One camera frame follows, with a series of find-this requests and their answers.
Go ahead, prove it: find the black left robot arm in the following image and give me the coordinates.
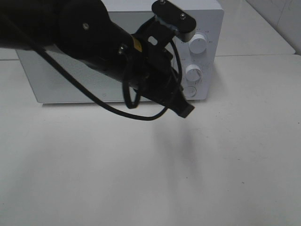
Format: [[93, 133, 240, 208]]
[[0, 0, 196, 121]]

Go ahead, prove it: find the lower white microwave knob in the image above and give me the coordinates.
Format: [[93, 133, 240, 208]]
[[185, 65, 202, 82]]

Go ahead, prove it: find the white microwave knob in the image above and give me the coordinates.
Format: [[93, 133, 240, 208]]
[[189, 33, 208, 54], [185, 65, 202, 82]]

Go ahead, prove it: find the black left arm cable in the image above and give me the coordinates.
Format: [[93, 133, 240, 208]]
[[0, 11, 184, 121]]

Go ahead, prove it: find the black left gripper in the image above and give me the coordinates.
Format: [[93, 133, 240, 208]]
[[119, 17, 195, 118]]

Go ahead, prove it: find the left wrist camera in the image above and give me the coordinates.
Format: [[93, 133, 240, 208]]
[[151, 0, 197, 42]]

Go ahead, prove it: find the round door release button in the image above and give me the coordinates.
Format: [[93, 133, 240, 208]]
[[183, 86, 197, 97]]

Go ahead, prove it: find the white microwave door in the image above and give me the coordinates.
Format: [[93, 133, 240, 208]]
[[16, 11, 154, 104]]

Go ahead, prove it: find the upper white microwave knob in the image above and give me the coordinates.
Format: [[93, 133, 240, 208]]
[[189, 33, 208, 54]]

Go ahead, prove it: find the white microwave oven body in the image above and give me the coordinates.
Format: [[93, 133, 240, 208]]
[[15, 0, 224, 105]]

